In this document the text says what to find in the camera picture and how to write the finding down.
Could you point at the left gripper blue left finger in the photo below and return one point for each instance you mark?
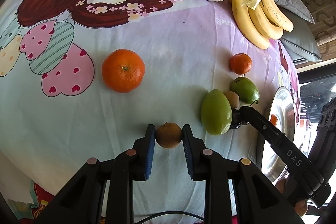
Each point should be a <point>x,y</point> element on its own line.
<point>149,149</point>

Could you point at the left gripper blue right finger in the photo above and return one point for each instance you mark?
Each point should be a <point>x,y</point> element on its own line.
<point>189,149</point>

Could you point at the brown longan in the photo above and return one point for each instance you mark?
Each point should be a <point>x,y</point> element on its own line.
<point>168,135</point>

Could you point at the green jujube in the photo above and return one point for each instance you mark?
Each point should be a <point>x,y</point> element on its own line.
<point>245,89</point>
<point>216,113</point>

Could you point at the dark cherry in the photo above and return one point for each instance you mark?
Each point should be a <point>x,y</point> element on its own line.
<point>238,119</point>

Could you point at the brown longan among fruits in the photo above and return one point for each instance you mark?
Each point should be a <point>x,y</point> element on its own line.
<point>233,99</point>

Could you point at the orange tangerine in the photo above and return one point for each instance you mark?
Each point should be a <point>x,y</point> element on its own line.
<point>123,70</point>
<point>240,63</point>
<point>273,119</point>

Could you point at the person right hand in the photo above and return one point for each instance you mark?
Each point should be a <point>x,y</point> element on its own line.
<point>300,207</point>

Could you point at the cartoon print tablecloth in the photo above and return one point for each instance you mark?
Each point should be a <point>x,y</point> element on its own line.
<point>84,78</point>

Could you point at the bottom yellow banana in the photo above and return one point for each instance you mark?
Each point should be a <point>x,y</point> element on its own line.
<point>246,26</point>

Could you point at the yellow banana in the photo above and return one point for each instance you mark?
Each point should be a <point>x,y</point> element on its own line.
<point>263,24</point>
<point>246,26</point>
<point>272,11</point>

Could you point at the middle yellow banana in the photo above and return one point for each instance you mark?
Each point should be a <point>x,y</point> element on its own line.
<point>263,24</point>

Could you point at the top yellow banana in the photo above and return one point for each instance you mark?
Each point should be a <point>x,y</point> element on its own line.
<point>272,11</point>

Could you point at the light grey cushion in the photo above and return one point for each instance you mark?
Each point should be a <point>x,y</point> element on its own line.
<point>297,7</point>

